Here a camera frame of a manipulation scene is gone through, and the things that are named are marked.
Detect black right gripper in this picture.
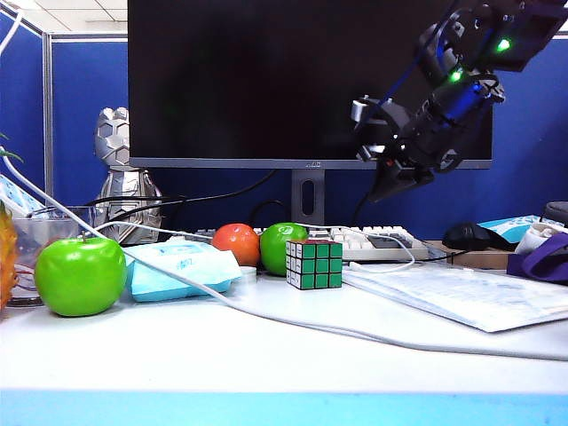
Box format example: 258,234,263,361
367,99,465,203

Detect thin white Type-C cable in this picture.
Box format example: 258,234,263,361
86,220,416,272

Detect white and grey keyboard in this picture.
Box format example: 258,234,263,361
177,225,430,263

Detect black computer mouse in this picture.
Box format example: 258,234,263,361
442,221,493,252

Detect grey monitor stand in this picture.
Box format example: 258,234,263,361
291,170,327,225

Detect brown cardboard board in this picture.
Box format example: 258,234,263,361
424,241,511,271

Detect Rubik's cube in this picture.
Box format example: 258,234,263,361
285,239,344,291

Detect blue and white pack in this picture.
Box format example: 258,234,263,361
477,214,555,249

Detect clear plastic document sleeve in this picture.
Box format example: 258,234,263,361
342,264,568,334

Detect small green stickered fruit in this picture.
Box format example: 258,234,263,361
259,222,310,277

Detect white cup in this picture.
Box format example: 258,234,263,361
515,223,568,256

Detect dark grey round object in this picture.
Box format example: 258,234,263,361
544,201,568,230

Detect black computer monitor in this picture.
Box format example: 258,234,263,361
127,0,495,172

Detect purple cloth bag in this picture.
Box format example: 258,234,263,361
506,233,568,288

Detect orange fruit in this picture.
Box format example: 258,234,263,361
211,223,262,268

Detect blue wet wipes pack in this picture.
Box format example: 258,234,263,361
122,237,244,304

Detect silver figurine statue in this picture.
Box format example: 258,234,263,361
91,106,163,248

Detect blue office partition panel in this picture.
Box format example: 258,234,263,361
0,11,45,196
50,33,568,243

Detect large green apple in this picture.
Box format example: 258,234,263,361
34,233,128,318

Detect clear plastic container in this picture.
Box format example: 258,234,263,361
8,206,97,307

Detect white power strip blue sockets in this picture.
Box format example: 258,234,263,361
0,175,45,218

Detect orange pineapple with leaves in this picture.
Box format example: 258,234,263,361
0,132,22,312

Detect black mouse cable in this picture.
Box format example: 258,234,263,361
426,249,472,263

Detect thick white power cable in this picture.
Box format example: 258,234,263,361
0,153,568,361

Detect grey partition post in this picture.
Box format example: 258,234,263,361
42,30,54,208

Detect white power strip cord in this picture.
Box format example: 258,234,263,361
0,7,24,57

